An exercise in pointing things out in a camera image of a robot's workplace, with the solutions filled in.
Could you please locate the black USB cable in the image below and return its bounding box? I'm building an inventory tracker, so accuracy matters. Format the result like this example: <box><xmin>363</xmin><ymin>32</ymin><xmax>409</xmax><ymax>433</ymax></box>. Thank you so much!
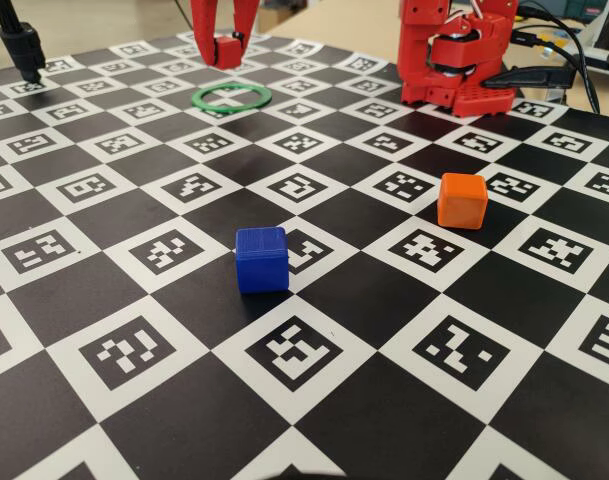
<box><xmin>509</xmin><ymin>29</ymin><xmax>601</xmax><ymax>115</ymax></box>

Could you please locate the orange cube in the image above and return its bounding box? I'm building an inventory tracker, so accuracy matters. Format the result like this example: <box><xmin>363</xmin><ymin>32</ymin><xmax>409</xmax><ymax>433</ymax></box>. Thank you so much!
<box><xmin>436</xmin><ymin>172</ymin><xmax>488</xmax><ymax>231</ymax></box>

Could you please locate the black white marker checkerboard mat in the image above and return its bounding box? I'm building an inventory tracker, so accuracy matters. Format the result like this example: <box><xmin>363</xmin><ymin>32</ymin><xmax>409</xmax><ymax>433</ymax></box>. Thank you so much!
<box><xmin>0</xmin><ymin>29</ymin><xmax>609</xmax><ymax>480</ymax></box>

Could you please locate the brown cardboard box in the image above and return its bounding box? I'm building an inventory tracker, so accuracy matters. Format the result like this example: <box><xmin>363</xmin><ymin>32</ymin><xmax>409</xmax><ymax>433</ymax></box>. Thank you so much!
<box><xmin>258</xmin><ymin>5</ymin><xmax>306</xmax><ymax>35</ymax></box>

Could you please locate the black tripod pole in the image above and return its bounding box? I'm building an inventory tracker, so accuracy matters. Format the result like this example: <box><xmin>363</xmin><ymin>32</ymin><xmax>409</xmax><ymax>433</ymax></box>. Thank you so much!
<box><xmin>0</xmin><ymin>0</ymin><xmax>48</xmax><ymax>85</ymax></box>

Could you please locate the blue cube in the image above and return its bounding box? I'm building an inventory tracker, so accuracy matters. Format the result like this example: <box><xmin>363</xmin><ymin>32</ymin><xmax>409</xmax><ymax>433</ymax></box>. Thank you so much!
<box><xmin>233</xmin><ymin>226</ymin><xmax>291</xmax><ymax>295</ymax></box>

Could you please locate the red cube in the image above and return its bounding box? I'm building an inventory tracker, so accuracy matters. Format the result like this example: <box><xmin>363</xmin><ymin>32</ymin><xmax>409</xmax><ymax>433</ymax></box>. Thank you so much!
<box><xmin>212</xmin><ymin>35</ymin><xmax>243</xmax><ymax>70</ymax></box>

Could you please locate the white grey device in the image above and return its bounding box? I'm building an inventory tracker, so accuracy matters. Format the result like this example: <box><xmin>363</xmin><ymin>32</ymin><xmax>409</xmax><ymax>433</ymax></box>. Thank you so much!
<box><xmin>581</xmin><ymin>0</ymin><xmax>609</xmax><ymax>76</ymax></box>

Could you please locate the green ring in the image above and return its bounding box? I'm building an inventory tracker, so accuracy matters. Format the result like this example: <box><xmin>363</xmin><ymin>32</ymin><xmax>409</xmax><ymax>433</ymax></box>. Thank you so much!
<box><xmin>191</xmin><ymin>83</ymin><xmax>274</xmax><ymax>114</ymax></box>

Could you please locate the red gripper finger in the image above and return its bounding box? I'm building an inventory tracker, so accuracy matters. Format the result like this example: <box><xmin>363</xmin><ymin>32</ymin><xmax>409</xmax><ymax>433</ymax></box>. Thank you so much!
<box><xmin>190</xmin><ymin>0</ymin><xmax>220</xmax><ymax>67</ymax></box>
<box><xmin>231</xmin><ymin>0</ymin><xmax>261</xmax><ymax>57</ymax></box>

